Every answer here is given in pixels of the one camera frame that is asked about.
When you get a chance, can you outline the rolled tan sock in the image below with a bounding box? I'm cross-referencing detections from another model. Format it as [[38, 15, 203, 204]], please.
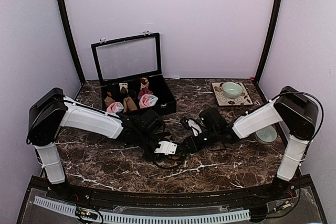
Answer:
[[123, 97, 138, 112]]

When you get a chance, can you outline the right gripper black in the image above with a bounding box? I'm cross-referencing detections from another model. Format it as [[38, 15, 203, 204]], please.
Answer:
[[179, 127, 219, 153]]

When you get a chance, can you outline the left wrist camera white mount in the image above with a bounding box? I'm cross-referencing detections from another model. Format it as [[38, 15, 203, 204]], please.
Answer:
[[154, 141, 177, 155]]

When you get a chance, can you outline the black glass-lid storage box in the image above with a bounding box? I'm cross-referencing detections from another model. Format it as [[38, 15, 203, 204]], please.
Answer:
[[91, 33, 176, 115]]

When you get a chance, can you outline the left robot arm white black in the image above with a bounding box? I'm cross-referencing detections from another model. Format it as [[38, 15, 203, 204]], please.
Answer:
[[26, 88, 165, 201]]

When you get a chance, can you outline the celadon bowl on plate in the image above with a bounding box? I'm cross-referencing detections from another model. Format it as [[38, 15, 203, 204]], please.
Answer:
[[221, 82, 243, 99]]

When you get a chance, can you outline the rolled white brown sock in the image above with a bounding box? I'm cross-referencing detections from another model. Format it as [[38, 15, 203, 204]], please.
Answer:
[[119, 82, 129, 94]]

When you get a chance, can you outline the white slotted cable duct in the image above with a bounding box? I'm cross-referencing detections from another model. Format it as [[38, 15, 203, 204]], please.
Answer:
[[33, 196, 250, 224]]

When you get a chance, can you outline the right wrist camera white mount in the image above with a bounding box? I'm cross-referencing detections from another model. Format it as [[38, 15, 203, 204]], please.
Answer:
[[183, 119, 203, 136]]

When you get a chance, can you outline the rolled brown orange sock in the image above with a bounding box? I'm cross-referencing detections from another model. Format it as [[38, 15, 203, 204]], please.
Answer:
[[104, 92, 115, 107]]

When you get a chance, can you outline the celadon bowl on table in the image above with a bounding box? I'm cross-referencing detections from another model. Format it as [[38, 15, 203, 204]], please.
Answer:
[[255, 126, 277, 145]]

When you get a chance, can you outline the square floral ceramic plate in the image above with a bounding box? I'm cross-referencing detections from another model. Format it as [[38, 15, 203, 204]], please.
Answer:
[[211, 82, 254, 106]]

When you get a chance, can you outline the rolled purple orange sock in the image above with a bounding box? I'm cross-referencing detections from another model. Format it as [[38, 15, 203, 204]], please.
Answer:
[[138, 88, 153, 100]]

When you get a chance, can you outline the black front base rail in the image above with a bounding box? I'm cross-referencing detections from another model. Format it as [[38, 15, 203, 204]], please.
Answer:
[[22, 175, 318, 209]]

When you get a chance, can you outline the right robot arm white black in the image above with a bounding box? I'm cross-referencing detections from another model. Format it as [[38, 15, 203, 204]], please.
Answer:
[[180, 86, 324, 200]]

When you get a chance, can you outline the left black frame post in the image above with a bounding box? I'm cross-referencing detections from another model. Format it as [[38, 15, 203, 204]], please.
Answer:
[[57, 0, 86, 84]]

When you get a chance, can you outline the black frame post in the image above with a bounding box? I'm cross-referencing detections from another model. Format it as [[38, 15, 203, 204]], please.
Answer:
[[57, 0, 86, 84], [254, 0, 281, 83]]

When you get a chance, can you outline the pink mint patterned sock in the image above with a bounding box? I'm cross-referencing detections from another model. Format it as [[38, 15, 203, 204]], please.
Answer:
[[139, 94, 158, 109]]

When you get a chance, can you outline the right black frame post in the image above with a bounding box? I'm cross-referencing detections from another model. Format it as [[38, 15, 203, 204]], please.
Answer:
[[254, 0, 281, 83]]

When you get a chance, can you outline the rolled cream brown sock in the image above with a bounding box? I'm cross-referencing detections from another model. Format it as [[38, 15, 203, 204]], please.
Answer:
[[140, 78, 149, 90]]

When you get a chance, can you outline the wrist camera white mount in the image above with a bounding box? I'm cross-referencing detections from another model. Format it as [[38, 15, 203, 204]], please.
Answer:
[[183, 119, 203, 136], [154, 141, 177, 155]]

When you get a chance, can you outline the rolled pink white sock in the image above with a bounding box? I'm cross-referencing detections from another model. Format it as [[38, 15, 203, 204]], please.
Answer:
[[107, 102, 124, 113]]

